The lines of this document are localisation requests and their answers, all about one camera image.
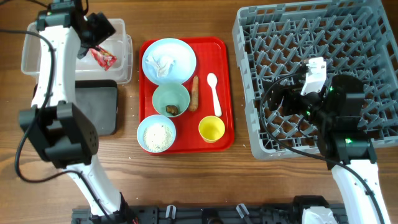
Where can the red serving tray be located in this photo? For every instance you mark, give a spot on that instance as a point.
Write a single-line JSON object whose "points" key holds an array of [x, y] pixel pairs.
{"points": [[212, 57]]}

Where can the grey dishwasher rack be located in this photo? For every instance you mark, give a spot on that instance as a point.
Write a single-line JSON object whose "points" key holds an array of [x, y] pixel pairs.
{"points": [[307, 44]]}

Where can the green bowl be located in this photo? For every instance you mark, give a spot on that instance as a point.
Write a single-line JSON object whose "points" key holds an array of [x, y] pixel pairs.
{"points": [[170, 94]]}

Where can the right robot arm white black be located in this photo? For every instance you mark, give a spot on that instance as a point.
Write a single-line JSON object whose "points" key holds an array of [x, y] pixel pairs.
{"points": [[346, 149]]}

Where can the light blue plate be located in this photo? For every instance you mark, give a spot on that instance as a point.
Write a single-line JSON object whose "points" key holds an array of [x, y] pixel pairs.
{"points": [[180, 51]]}

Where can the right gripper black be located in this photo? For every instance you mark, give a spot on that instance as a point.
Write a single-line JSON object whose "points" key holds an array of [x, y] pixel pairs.
{"points": [[291, 95]]}

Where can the white rice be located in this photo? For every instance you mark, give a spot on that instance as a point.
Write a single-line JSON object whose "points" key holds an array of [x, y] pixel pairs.
{"points": [[158, 137]]}

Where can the white plastic spoon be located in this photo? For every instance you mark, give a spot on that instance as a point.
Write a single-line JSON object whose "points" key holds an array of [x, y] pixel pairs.
{"points": [[212, 82]]}

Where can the red snack wrapper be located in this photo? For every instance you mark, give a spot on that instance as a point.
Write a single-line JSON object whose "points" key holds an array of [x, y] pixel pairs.
{"points": [[104, 58]]}

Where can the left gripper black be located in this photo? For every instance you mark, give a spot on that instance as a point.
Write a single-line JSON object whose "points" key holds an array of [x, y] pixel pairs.
{"points": [[104, 29]]}

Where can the black tray bin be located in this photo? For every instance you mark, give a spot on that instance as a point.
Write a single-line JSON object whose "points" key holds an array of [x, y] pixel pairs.
{"points": [[99, 107]]}

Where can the brown food scrap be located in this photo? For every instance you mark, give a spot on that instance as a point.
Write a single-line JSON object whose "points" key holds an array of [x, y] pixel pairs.
{"points": [[172, 110]]}

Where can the yellow cup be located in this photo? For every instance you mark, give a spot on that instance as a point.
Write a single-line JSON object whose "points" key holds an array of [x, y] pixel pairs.
{"points": [[211, 129]]}

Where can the white tissue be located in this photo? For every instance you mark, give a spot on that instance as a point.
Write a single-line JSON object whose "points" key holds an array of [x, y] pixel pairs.
{"points": [[162, 65]]}

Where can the orange carrot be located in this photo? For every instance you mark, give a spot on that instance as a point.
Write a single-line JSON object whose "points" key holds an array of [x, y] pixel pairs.
{"points": [[193, 106]]}

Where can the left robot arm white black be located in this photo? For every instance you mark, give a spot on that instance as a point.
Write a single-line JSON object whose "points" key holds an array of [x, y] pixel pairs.
{"points": [[58, 28]]}

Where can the clear plastic bin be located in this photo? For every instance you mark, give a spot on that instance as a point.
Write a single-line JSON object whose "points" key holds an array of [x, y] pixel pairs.
{"points": [[87, 68]]}

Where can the light blue bowl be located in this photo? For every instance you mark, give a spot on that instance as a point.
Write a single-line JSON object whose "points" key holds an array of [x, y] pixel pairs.
{"points": [[149, 121]]}

